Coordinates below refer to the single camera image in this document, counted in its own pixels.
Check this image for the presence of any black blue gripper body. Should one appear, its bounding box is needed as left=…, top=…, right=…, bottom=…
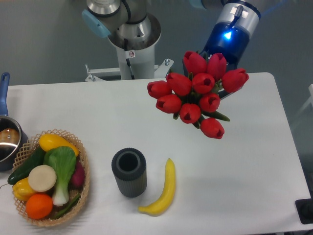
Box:
left=200, top=23, right=249, bottom=81

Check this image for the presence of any red tulip bouquet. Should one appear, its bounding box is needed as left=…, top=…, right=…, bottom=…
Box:
left=147, top=51, right=249, bottom=139

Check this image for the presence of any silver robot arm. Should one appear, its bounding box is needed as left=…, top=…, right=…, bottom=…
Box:
left=82, top=0, right=261, bottom=80

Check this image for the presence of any dark grey ribbed vase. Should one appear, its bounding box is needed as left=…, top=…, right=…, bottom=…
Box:
left=111, top=147, right=147, bottom=198

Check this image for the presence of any yellow banana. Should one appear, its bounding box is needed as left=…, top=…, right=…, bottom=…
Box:
left=138, top=158, right=176, bottom=216

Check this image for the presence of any black device at table edge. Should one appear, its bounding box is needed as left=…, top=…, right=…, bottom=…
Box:
left=295, top=198, right=313, bottom=224

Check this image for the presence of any green bok choy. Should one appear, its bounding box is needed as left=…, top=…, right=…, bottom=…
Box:
left=44, top=146, right=76, bottom=207

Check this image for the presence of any purple sweet potato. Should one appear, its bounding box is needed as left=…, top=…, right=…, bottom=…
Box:
left=70, top=161, right=85, bottom=188

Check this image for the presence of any yellow squash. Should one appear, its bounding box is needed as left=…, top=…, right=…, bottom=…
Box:
left=39, top=134, right=79, bottom=157

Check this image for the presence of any woven wicker basket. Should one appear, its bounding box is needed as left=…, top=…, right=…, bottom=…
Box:
left=13, top=129, right=90, bottom=227

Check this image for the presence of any green bean pod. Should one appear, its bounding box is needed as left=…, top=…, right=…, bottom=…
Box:
left=51, top=194, right=81, bottom=220

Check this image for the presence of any green cucumber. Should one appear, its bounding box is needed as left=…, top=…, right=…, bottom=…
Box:
left=7, top=146, right=45, bottom=185

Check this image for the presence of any white round radish slice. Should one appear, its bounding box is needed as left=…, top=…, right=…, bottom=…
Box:
left=28, top=165, right=57, bottom=192

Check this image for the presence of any orange fruit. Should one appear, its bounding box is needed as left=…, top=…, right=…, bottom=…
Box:
left=25, top=193, right=53, bottom=219

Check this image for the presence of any yellow bell pepper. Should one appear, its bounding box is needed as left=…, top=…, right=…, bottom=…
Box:
left=12, top=177, right=37, bottom=201

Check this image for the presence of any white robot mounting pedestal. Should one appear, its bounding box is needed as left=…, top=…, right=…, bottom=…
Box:
left=85, top=46, right=174, bottom=82

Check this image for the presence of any white frame at right edge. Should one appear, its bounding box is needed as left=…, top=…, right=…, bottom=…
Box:
left=290, top=84, right=313, bottom=130

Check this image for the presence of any blue handled saucepan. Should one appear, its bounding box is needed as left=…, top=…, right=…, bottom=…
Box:
left=0, top=72, right=28, bottom=172

